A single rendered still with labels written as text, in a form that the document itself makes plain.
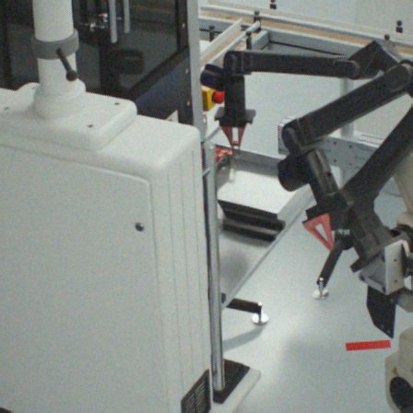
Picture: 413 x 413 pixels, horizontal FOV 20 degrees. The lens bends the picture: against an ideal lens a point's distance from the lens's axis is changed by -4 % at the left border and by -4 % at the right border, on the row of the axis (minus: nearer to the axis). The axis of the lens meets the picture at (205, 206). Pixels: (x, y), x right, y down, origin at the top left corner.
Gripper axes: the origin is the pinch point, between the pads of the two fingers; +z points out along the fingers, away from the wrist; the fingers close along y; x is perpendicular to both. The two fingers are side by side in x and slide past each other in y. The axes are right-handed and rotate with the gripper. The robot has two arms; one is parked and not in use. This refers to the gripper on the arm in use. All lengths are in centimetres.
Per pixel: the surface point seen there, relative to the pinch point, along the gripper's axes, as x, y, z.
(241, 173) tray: -2.8, -1.0, 11.1
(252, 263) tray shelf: 38.2, -11.8, 10.9
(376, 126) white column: -145, -27, 70
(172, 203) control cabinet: 103, -11, -47
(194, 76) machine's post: -16.7, 14.7, -10.6
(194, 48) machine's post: -16.9, 14.8, -19.5
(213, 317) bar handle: 87, -14, -10
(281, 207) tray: 17.6, -15.5, 7.4
